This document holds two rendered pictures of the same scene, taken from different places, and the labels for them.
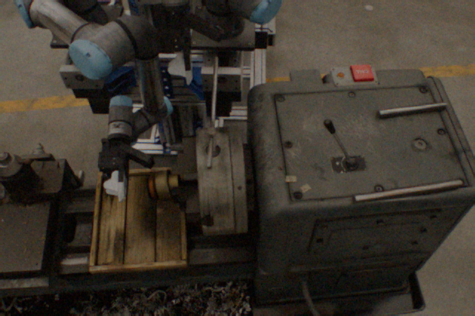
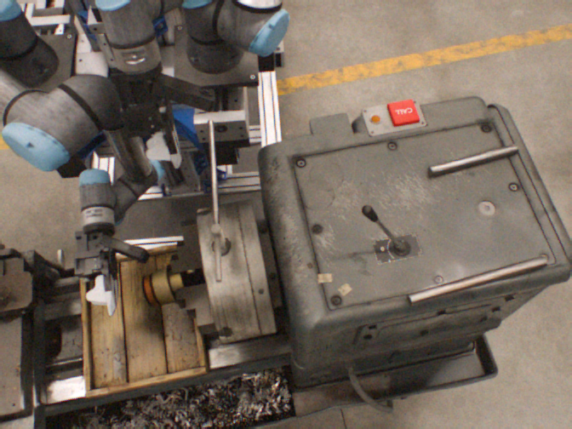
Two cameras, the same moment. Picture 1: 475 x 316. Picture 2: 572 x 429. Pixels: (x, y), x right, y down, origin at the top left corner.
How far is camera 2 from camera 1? 0.30 m
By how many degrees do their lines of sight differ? 9
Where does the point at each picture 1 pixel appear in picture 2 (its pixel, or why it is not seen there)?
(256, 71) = (264, 77)
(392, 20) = not seen: outside the picture
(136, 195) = (133, 286)
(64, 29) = not seen: outside the picture
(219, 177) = (233, 282)
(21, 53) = not seen: outside the picture
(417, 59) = (460, 33)
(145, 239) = (151, 345)
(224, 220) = (246, 329)
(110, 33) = (56, 108)
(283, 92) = (303, 152)
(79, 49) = (16, 138)
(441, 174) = (518, 249)
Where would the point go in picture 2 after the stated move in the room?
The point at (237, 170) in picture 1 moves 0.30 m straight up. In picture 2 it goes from (256, 269) to (242, 202)
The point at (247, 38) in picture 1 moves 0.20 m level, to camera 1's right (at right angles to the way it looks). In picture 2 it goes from (248, 69) to (323, 61)
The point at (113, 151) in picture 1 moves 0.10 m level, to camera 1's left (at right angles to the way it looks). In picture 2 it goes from (93, 250) to (49, 254)
